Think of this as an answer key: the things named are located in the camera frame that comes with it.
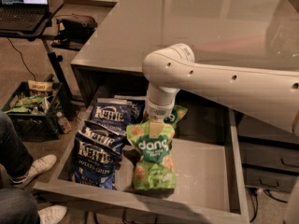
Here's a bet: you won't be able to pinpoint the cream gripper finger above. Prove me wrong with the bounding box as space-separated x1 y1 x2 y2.
149 119 164 138

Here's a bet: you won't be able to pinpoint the blue Kettle chip bag rear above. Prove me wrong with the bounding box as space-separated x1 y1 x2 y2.
91 98 133 136

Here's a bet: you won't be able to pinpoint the white sneaker lower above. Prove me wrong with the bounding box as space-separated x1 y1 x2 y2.
38 205 67 224

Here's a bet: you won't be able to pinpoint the black power cable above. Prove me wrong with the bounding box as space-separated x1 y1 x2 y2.
7 37 37 82

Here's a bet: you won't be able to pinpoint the white sneaker upper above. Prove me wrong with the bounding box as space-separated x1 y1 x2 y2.
9 154 57 188

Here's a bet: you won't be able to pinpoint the black plastic crate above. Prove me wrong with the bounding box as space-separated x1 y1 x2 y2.
2 82 69 142

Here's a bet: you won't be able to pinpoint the blue Kettle chip bag front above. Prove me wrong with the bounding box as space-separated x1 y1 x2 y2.
73 132 121 190

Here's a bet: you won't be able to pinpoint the blue kettle chip bag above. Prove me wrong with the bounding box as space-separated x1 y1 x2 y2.
91 98 133 136
73 132 121 190
79 120 124 155

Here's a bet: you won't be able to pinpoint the tan snack bag in crate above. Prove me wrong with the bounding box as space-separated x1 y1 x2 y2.
28 80 53 92

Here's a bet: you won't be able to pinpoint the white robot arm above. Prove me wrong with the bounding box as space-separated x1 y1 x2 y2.
142 44 299 197

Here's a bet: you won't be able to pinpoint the green rice chip bag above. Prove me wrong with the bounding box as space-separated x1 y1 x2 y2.
126 121 176 192
164 105 188 128

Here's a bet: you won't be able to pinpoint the black laptop stand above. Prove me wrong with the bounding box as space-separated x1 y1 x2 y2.
0 0 73 100

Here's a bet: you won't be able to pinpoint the open grey top drawer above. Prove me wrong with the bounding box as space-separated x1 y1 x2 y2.
34 91 249 224

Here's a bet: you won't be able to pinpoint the green snack bags in crate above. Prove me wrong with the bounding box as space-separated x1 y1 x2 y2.
6 95 50 115

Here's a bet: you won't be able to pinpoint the white sneaker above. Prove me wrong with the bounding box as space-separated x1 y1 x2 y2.
9 154 57 188
38 205 67 224

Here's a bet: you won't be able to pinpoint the dark lower drawer unit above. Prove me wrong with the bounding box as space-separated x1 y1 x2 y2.
236 112 299 194

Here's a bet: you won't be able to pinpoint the grey counter cabinet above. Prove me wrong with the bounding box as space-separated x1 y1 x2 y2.
72 0 299 103

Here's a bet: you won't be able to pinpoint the small bottle beside crate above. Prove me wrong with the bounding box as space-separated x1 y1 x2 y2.
56 112 71 133

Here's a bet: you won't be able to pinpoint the blue Kettle chip bag middle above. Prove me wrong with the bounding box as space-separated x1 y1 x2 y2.
79 120 124 155

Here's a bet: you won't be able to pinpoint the green rice chip bag front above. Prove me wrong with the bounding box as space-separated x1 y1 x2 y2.
126 121 176 192

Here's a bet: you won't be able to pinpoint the green rice chip bag rear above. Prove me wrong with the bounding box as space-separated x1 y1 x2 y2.
164 105 188 128

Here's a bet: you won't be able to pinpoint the dark chip bag back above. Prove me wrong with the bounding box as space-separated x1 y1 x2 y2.
115 95 146 123

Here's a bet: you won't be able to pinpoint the person leg in jeans upper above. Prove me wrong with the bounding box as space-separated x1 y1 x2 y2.
0 112 33 183

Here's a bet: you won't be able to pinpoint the dark bag on floor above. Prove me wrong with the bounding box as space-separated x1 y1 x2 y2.
51 14 97 51

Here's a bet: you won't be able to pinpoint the black laptop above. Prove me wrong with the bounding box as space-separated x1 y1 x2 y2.
0 0 49 33

